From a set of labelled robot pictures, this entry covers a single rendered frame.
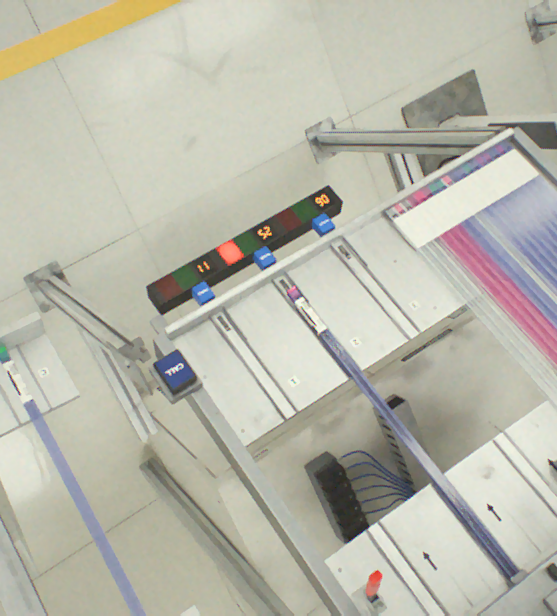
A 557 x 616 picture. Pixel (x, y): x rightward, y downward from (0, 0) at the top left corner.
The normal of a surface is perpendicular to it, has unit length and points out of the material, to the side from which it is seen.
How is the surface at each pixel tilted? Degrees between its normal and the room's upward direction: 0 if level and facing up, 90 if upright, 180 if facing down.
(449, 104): 0
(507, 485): 43
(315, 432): 0
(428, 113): 0
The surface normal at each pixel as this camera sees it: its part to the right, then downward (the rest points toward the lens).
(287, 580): 0.44, 0.18
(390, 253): 0.06, -0.46
